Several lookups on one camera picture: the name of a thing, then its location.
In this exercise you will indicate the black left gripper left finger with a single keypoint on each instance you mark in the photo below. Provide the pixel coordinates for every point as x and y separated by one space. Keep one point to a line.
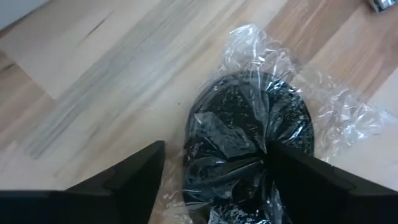
93 205

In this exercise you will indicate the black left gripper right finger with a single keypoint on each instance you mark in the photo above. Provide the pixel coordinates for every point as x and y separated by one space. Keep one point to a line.
326 196

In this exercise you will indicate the black disc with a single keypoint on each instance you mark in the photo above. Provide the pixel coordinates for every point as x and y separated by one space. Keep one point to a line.
236 102

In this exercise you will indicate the silver nail clipper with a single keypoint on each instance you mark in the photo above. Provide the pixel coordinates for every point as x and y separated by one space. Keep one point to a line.
384 4

